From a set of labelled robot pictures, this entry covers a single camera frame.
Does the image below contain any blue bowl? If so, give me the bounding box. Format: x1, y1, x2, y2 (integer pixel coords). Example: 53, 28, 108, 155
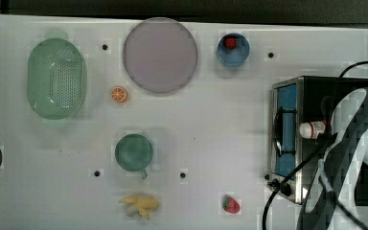
217, 33, 250, 67

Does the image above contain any green mug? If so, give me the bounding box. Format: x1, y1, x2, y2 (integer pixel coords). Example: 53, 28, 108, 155
114, 134, 153, 179

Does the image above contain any green perforated basket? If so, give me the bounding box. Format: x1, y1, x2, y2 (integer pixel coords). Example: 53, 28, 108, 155
27, 38, 87, 120

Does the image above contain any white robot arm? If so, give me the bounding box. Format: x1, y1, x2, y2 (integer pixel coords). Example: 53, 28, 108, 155
297, 88, 368, 230

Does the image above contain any round grey-purple plate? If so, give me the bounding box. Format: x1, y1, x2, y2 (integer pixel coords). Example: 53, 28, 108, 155
123, 17, 198, 94

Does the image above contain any silver toaster oven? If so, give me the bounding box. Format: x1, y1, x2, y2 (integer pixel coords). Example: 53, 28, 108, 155
270, 76, 368, 204

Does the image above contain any orange slice toy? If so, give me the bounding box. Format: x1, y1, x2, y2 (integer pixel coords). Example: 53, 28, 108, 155
110, 86, 128, 103

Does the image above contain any yellow banana bunch toy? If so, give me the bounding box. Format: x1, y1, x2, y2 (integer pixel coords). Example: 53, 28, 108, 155
119, 194, 160, 220

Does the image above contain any red toy in bowl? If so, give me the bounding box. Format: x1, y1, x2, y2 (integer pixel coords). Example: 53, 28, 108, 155
223, 36, 237, 50

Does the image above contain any red strawberry toy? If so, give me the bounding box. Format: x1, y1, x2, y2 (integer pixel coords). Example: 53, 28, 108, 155
222, 195, 241, 214

